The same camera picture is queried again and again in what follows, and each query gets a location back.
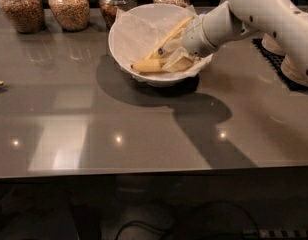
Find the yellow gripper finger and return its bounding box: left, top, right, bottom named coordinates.
left=163, top=38, right=184, bottom=54
left=162, top=52, right=194, bottom=72

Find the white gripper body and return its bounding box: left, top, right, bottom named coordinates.
left=182, top=15, right=218, bottom=58

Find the yellow banana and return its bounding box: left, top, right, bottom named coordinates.
left=131, top=59, right=168, bottom=73
left=144, top=16, right=194, bottom=60

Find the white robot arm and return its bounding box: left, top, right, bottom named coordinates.
left=178, top=0, right=308, bottom=83

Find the white bowl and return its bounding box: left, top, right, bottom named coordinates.
left=107, top=3, right=214, bottom=88

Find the white paper liner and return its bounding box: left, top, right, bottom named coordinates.
left=112, top=4, right=212, bottom=82

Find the black rubber mat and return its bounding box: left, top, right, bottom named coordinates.
left=252, top=38, right=308, bottom=91

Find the leftmost glass cereal jar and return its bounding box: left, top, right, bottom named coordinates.
left=0, top=0, right=45, bottom=34

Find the black cable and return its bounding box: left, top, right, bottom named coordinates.
left=113, top=200, right=262, bottom=240

